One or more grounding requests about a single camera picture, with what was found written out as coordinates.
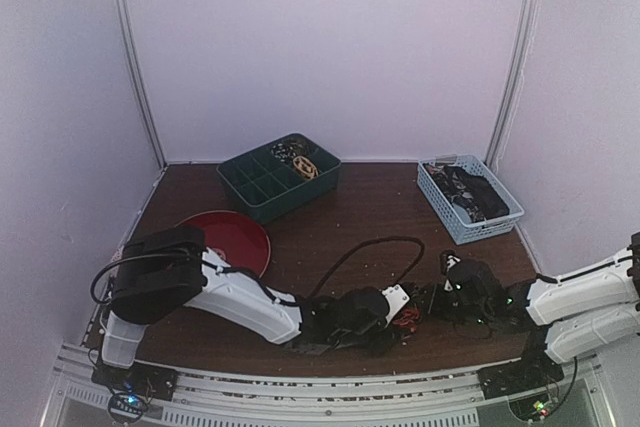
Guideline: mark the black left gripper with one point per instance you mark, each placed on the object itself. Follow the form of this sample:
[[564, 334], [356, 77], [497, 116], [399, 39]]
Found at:
[[389, 342]]

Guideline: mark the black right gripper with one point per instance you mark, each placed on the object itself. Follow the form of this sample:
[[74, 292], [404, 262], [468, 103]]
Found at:
[[439, 294]]

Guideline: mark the orange navy striped tie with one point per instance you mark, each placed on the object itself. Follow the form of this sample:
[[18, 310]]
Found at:
[[406, 322]]

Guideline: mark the dark green divided organizer box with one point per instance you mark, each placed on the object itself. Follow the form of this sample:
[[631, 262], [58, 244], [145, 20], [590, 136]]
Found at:
[[263, 188]]

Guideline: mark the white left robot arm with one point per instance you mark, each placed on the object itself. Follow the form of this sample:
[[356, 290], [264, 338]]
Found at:
[[174, 268]]

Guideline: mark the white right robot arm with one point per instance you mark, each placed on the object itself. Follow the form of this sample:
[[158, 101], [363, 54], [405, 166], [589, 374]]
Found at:
[[564, 316]]

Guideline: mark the light blue perforated basket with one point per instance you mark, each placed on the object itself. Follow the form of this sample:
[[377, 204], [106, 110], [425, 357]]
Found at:
[[455, 218]]

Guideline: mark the plain black tie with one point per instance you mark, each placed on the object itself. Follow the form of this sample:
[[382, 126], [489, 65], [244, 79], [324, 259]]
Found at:
[[490, 202]]

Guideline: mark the red round tray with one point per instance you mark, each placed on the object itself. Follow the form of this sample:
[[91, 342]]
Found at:
[[235, 238]]

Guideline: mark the tan patterned rolled tie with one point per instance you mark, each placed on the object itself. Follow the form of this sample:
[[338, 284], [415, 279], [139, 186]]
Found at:
[[304, 167]]

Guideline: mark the black white rolled tie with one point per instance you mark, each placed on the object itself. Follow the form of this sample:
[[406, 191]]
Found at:
[[287, 149]]

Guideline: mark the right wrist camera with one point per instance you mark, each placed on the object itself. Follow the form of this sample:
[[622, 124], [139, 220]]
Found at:
[[447, 260]]

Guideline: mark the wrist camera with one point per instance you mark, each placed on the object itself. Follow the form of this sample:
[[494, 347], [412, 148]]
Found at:
[[397, 296], [447, 260]]

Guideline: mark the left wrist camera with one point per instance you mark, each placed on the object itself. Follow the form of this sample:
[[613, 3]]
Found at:
[[397, 296]]

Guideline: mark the right aluminium frame post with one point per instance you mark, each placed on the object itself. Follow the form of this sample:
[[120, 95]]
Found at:
[[509, 99]]

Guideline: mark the aluminium frame post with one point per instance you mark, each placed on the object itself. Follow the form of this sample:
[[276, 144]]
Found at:
[[509, 99], [137, 82]]

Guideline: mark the left aluminium frame post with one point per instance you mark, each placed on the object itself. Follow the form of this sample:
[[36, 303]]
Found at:
[[137, 82]]

